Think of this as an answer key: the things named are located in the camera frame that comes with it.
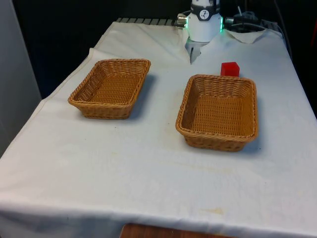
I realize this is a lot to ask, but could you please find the red cube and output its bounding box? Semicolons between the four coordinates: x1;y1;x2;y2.
220;61;240;77

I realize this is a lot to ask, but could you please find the grey cabinet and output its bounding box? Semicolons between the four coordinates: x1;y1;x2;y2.
0;0;42;159

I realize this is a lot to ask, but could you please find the wicker basket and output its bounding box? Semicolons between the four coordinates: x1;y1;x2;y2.
175;73;260;152
67;58;152;120

